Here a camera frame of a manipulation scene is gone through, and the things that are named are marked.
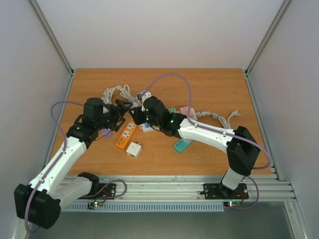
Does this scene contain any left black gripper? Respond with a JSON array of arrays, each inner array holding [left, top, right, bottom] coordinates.
[[96, 99, 133, 131]]

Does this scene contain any white multicolour power strip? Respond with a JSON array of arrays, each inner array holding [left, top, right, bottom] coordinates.
[[139, 109, 200, 134]]

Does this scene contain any green plug adapter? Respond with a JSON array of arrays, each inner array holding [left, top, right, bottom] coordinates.
[[168, 108, 178, 113]]

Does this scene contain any pink cube adapter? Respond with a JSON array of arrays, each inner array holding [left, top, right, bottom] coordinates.
[[179, 107, 197, 120]]

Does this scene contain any teal power strip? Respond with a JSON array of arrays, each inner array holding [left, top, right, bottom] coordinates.
[[174, 138, 194, 153]]

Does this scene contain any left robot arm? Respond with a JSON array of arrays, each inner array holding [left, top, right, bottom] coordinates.
[[14, 98, 132, 234]]

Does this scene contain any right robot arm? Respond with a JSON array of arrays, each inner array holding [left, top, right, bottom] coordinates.
[[129, 96, 260, 199]]

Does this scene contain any orange power strip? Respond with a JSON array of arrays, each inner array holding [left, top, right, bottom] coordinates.
[[115, 121, 137, 150]]

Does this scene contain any white cube adapter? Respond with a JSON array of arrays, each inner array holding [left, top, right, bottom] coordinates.
[[126, 142, 142, 159]]

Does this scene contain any purple power strip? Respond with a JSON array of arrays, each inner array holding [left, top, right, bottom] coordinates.
[[101, 128, 112, 137]]

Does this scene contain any white coiled cable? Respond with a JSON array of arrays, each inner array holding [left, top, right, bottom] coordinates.
[[103, 84, 140, 105]]

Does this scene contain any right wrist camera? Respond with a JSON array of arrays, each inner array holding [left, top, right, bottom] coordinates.
[[137, 91, 152, 112]]

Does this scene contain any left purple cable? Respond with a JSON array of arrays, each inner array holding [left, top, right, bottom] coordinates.
[[24, 101, 88, 234]]

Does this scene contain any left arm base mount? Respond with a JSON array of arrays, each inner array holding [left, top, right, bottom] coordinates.
[[78, 183, 116, 200]]

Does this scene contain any grey slotted cable duct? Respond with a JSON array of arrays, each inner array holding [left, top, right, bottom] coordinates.
[[62, 202, 224, 213]]

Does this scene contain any teal strip white cable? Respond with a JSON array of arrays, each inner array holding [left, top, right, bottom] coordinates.
[[195, 109, 241, 130]]

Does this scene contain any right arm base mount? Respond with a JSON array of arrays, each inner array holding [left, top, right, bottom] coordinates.
[[200, 183, 249, 200]]

